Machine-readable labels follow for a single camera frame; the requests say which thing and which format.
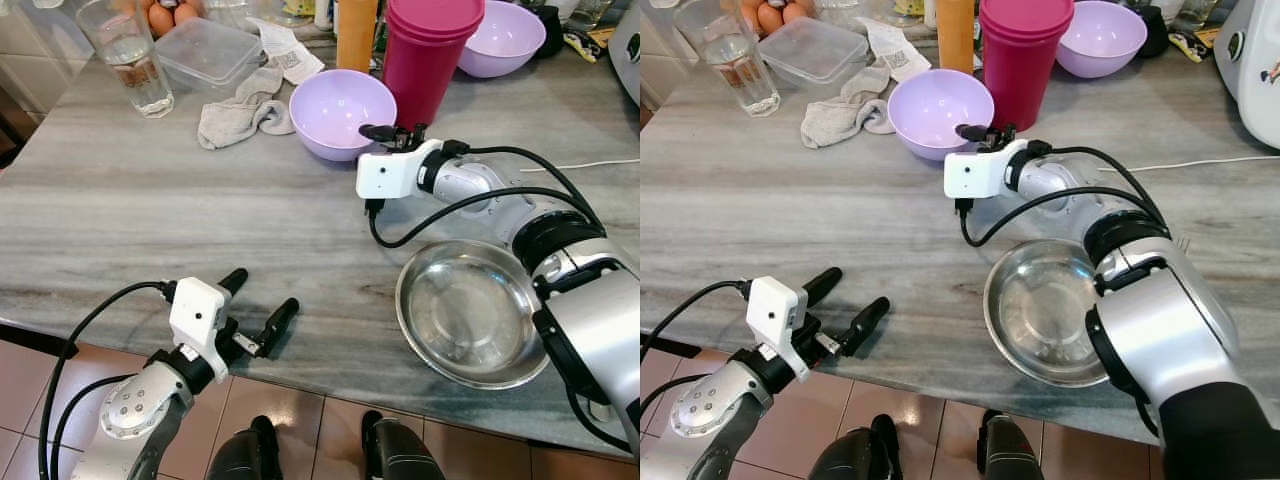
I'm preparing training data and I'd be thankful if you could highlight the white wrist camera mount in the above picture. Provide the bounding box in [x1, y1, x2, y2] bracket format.
[745, 277, 809, 381]
[356, 140, 443, 201]
[944, 140, 1031, 199]
[168, 277, 234, 358]

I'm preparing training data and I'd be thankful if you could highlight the white kitchen appliance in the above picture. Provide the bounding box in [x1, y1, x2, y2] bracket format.
[1213, 0, 1280, 151]
[607, 5, 641, 106]

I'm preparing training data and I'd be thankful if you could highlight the grey cloth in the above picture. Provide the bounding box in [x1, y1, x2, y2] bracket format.
[800, 65, 896, 149]
[197, 67, 296, 151]

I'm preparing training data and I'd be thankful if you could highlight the clear drinking glass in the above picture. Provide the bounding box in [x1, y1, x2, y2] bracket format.
[672, 0, 781, 118]
[77, 0, 176, 119]

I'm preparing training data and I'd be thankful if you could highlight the dark robot left leg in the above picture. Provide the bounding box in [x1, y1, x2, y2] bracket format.
[808, 415, 906, 480]
[205, 415, 283, 480]

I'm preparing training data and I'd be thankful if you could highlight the dark robot leg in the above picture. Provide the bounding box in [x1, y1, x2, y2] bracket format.
[808, 415, 906, 480]
[360, 410, 446, 480]
[205, 415, 283, 480]
[975, 410, 1046, 480]

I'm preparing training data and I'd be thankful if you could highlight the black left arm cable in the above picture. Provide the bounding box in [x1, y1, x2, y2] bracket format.
[640, 373, 698, 423]
[640, 280, 753, 361]
[38, 281, 177, 480]
[50, 373, 136, 480]

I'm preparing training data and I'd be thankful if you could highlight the small black jar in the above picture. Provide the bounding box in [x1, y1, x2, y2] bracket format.
[535, 5, 566, 59]
[1140, 5, 1173, 59]

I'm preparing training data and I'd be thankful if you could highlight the steel bowl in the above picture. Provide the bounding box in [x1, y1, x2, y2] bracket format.
[396, 240, 551, 391]
[984, 240, 1113, 388]

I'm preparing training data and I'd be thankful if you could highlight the orange bottle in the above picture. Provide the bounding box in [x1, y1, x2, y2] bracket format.
[936, 0, 976, 73]
[336, 0, 381, 73]

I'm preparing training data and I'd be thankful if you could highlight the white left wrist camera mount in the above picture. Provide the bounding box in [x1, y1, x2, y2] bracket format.
[745, 277, 809, 381]
[168, 277, 234, 358]

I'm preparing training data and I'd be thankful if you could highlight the thin white power cord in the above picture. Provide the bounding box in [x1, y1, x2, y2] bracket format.
[1098, 154, 1253, 173]
[520, 157, 641, 173]

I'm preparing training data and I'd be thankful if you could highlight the yellow black packet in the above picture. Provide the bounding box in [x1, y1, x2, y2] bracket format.
[1168, 28, 1216, 63]
[562, 28, 616, 53]

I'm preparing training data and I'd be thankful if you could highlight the clear plastic food container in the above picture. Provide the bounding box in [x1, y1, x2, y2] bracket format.
[155, 18, 266, 93]
[765, 17, 869, 86]

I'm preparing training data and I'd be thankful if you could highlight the lilac plastic bowl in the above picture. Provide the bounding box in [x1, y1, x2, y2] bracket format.
[458, 0, 548, 79]
[887, 69, 996, 161]
[1055, 0, 1149, 79]
[289, 69, 398, 163]

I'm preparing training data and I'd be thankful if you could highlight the dark robot right leg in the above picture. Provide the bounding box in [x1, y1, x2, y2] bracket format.
[360, 410, 446, 480]
[975, 410, 1046, 480]

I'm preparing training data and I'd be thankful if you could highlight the grey marble counter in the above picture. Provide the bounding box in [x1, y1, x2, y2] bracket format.
[0, 0, 641, 463]
[640, 0, 1280, 446]

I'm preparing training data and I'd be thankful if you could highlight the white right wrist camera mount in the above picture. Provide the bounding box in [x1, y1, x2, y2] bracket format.
[356, 140, 443, 201]
[944, 140, 1031, 199]

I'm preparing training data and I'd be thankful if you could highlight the magenta plastic container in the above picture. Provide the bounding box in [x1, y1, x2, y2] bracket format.
[382, 0, 486, 129]
[978, 0, 1076, 131]

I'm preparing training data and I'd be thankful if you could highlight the white paper receipt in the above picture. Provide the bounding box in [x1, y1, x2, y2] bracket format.
[862, 17, 936, 83]
[248, 18, 326, 86]

